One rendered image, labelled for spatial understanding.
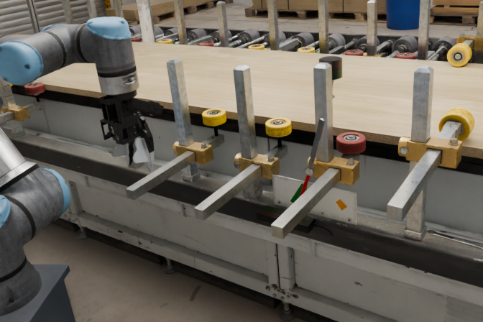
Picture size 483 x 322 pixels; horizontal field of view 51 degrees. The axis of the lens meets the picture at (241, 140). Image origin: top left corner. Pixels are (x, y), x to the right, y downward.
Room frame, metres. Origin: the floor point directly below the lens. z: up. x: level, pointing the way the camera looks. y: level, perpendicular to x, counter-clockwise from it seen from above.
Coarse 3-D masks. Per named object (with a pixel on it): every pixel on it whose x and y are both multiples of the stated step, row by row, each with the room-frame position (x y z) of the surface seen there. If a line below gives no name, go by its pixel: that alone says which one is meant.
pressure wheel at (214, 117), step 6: (204, 114) 1.58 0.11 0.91; (210, 114) 1.58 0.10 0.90; (216, 114) 1.57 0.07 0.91; (222, 114) 1.57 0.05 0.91; (204, 120) 1.57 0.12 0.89; (210, 120) 1.56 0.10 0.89; (216, 120) 1.56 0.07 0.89; (222, 120) 1.57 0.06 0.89; (216, 126) 1.59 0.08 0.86; (216, 132) 1.59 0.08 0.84
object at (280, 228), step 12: (348, 156) 1.26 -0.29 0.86; (324, 180) 1.13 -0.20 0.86; (336, 180) 1.17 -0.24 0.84; (312, 192) 1.08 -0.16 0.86; (324, 192) 1.11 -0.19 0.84; (300, 204) 1.03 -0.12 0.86; (312, 204) 1.05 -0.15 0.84; (288, 216) 0.98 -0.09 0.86; (300, 216) 1.00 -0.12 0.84; (276, 228) 0.95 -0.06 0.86; (288, 228) 0.96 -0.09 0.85
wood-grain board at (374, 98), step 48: (144, 48) 2.75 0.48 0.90; (192, 48) 2.64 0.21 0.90; (240, 48) 2.53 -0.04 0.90; (96, 96) 2.01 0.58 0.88; (144, 96) 1.87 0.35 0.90; (192, 96) 1.81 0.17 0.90; (288, 96) 1.70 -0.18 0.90; (336, 96) 1.65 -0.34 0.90; (384, 96) 1.60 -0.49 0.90; (480, 96) 1.51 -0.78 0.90; (480, 144) 1.17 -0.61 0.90
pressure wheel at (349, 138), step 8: (344, 136) 1.30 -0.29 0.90; (352, 136) 1.28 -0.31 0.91; (360, 136) 1.28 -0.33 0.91; (336, 144) 1.28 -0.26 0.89; (344, 144) 1.25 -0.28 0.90; (352, 144) 1.24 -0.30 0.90; (360, 144) 1.24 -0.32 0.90; (344, 152) 1.25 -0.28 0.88; (352, 152) 1.24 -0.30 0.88; (360, 152) 1.24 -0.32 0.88
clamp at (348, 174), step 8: (336, 160) 1.22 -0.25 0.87; (344, 160) 1.21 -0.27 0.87; (320, 168) 1.22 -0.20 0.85; (328, 168) 1.20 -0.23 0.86; (336, 168) 1.19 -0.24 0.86; (344, 168) 1.18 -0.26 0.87; (352, 168) 1.16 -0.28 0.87; (320, 176) 1.22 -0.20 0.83; (344, 176) 1.18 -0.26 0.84; (352, 176) 1.16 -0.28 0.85; (352, 184) 1.16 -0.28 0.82
